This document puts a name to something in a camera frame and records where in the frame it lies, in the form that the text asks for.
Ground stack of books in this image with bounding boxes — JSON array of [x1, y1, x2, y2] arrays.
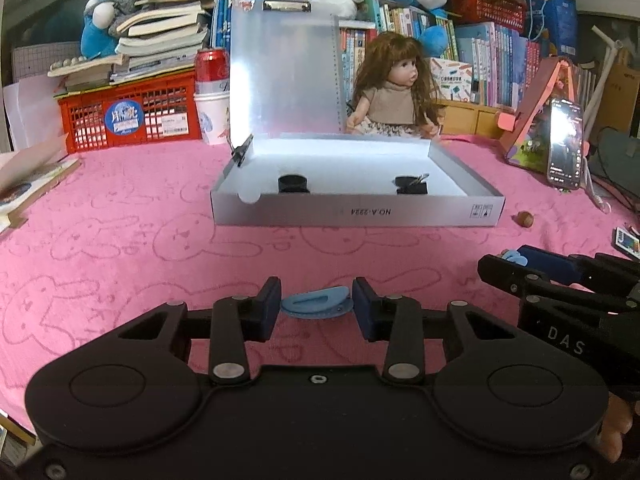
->
[[47, 0, 236, 93]]

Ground pink phone stand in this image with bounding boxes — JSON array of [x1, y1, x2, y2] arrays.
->
[[497, 56, 591, 171]]

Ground small black binder clip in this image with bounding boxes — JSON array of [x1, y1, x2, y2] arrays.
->
[[231, 134, 253, 167]]

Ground translucent clipboard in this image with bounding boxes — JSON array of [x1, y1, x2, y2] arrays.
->
[[227, 0, 343, 136]]

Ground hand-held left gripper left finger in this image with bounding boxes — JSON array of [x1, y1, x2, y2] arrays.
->
[[117, 276, 282, 386]]

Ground white cable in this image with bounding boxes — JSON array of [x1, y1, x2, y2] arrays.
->
[[582, 160, 613, 213]]

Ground red drink can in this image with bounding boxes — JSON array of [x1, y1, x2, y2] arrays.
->
[[194, 47, 231, 95]]

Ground white paper sheets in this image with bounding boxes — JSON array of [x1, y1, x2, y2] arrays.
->
[[2, 77, 68, 153]]

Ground large black binder clip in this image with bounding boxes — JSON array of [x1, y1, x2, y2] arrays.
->
[[393, 172, 431, 196]]

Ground brown cardboard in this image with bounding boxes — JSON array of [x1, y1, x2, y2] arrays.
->
[[600, 47, 640, 136]]

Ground blue paper bag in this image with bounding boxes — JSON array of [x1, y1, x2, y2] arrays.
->
[[522, 0, 581, 58]]

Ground person's right hand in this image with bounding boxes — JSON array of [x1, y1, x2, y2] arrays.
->
[[597, 392, 640, 466]]

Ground white paper cup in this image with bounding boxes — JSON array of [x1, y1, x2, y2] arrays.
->
[[194, 91, 232, 147]]

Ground red basket with round sticker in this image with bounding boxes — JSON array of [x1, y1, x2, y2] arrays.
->
[[57, 71, 203, 155]]

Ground white cardboard box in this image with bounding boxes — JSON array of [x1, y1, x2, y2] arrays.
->
[[210, 132, 506, 229]]

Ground long-haired doll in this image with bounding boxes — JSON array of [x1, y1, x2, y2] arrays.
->
[[345, 31, 443, 140]]

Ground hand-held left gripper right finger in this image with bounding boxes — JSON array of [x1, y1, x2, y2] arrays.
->
[[352, 276, 518, 386]]

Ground row of standing books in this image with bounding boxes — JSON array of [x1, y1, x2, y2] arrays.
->
[[210, 0, 556, 111]]

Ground plain red plastic basket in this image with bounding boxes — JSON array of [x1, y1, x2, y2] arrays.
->
[[446, 0, 528, 26]]

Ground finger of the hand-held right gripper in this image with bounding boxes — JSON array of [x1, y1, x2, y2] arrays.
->
[[477, 254, 640, 317], [517, 245, 640, 297]]

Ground white box with colourful print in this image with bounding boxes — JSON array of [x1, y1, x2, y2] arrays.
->
[[429, 57, 473, 103]]

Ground wooden drawer unit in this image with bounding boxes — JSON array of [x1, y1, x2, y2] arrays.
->
[[437, 99, 518, 137]]

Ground smartphone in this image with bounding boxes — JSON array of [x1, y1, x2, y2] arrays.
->
[[546, 98, 586, 191]]

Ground open book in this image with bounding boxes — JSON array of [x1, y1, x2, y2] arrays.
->
[[0, 135, 83, 233]]

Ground blue and white plush toy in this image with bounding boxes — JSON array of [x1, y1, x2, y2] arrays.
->
[[80, 0, 121, 60]]

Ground white folding frame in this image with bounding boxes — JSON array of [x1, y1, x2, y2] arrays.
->
[[582, 25, 631, 136]]

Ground remote control with coloured buttons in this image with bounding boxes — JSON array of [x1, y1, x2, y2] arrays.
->
[[614, 226, 640, 261]]

